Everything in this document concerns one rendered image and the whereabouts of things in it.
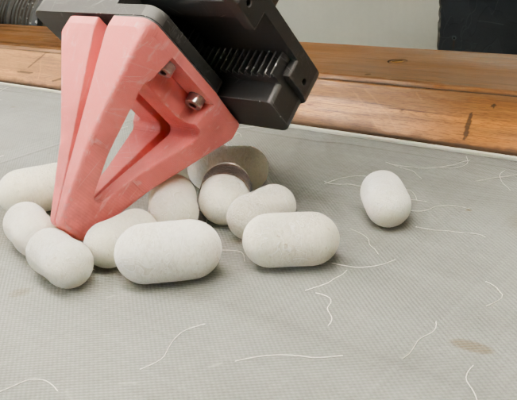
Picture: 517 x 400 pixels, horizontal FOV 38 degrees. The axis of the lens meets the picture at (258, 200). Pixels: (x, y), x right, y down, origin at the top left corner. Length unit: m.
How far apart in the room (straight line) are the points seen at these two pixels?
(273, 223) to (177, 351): 0.06
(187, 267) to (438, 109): 0.19
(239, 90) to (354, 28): 2.36
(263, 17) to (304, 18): 2.48
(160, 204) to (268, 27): 0.08
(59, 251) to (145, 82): 0.07
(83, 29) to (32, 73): 0.34
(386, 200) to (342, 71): 0.18
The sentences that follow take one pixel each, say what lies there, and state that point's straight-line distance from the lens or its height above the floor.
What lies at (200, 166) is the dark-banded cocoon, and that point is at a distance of 0.33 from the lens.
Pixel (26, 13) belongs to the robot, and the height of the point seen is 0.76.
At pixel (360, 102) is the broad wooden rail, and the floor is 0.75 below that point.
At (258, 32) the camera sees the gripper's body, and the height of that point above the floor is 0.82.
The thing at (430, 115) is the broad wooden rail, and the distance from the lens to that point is 0.40.
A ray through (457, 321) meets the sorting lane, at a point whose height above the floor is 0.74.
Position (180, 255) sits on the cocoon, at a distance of 0.25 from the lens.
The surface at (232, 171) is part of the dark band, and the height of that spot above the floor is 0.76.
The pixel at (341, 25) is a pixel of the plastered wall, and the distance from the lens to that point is 2.68.
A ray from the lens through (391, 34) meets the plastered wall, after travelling 2.59.
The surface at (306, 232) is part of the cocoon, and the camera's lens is 0.26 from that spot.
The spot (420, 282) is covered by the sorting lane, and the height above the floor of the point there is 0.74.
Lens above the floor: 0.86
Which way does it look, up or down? 21 degrees down
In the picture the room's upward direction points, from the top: 5 degrees counter-clockwise
